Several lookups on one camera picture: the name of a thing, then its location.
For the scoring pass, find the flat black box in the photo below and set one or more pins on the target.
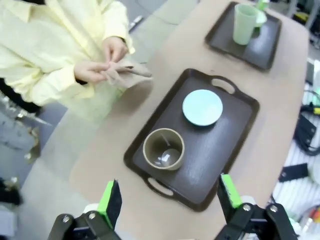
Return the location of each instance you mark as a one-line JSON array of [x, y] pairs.
[[293, 173]]

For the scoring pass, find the person in yellow shirt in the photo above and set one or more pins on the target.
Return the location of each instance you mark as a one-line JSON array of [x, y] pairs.
[[37, 30]]

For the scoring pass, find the dark brown tray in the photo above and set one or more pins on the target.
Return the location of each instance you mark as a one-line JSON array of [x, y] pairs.
[[257, 51], [212, 152]]

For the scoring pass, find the tall green cup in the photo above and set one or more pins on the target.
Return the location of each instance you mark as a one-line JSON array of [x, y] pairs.
[[243, 25]]

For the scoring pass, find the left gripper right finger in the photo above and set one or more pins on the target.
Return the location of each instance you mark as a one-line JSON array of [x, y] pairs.
[[230, 197]]

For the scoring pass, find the person's right hand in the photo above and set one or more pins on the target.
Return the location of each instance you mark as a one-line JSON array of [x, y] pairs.
[[91, 72]]

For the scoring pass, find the person's right forearm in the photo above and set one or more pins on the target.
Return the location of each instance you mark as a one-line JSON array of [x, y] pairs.
[[42, 85]]

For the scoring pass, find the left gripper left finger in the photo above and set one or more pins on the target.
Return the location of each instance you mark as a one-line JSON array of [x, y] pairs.
[[111, 205]]

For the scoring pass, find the tall brown cup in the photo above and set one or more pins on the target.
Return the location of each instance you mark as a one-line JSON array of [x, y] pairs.
[[162, 140]]

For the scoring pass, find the beige cloth mat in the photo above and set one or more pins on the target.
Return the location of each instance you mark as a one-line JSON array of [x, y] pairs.
[[126, 77]]

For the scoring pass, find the light blue bowl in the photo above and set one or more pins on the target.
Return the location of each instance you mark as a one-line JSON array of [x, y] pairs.
[[202, 107]]

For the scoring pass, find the person's left hand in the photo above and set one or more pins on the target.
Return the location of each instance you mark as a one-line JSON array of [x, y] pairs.
[[116, 48]]

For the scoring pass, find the person's left forearm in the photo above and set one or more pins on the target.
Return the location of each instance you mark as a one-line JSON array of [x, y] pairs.
[[100, 20]]

